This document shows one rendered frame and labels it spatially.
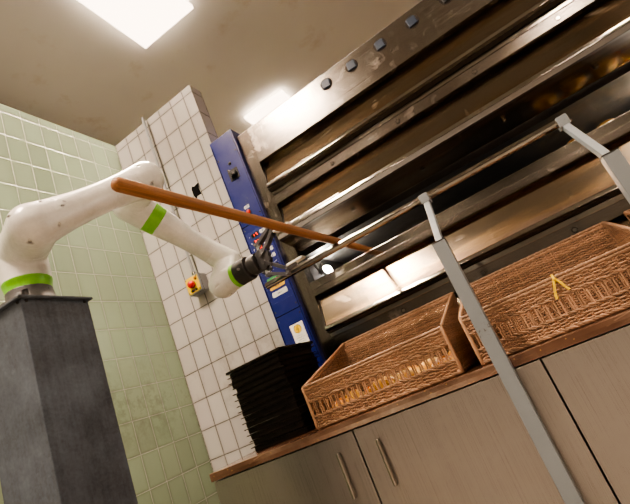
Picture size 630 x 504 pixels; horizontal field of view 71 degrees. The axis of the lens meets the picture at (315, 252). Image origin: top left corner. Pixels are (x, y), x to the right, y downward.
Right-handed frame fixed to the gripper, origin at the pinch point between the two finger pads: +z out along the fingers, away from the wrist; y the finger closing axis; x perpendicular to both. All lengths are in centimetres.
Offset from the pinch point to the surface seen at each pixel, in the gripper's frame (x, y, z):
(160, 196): 69, 2, 7
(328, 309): -55, 17, -23
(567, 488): 4, 95, 45
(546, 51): -58, -36, 108
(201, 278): -48, -27, -81
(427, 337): -5, 48, 27
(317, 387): -6, 49, -16
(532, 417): 4, 77, 45
